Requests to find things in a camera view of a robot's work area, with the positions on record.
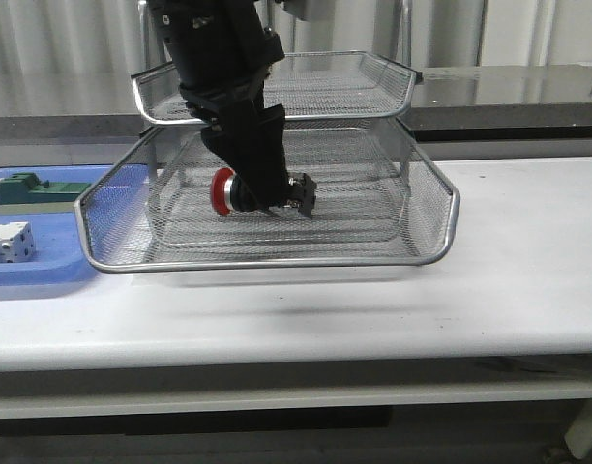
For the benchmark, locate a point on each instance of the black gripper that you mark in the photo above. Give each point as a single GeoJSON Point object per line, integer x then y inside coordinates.
{"type": "Point", "coordinates": [254, 151]}

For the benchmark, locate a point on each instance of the red emergency stop button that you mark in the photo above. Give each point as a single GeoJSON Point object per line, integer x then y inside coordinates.
{"type": "Point", "coordinates": [229, 194]}

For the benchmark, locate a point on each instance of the mesh rack tray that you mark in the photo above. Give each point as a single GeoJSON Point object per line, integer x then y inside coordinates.
{"type": "Point", "coordinates": [310, 86]}
{"type": "Point", "coordinates": [335, 152]}
{"type": "Point", "coordinates": [354, 213]}

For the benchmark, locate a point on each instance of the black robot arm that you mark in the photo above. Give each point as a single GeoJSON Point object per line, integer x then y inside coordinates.
{"type": "Point", "coordinates": [222, 54]}

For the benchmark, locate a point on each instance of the grey pleated curtain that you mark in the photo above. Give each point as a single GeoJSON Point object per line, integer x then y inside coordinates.
{"type": "Point", "coordinates": [83, 37]}

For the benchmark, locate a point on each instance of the blue plastic tray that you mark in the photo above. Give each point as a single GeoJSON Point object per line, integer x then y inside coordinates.
{"type": "Point", "coordinates": [59, 257]}

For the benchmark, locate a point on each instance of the white terminal block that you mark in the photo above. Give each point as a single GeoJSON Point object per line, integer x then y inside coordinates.
{"type": "Point", "coordinates": [17, 244]}

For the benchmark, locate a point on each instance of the white table leg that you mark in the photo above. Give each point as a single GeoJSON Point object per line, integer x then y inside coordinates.
{"type": "Point", "coordinates": [578, 437]}

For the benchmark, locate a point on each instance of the green and beige switch module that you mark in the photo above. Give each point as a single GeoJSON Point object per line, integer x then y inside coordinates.
{"type": "Point", "coordinates": [26, 193]}

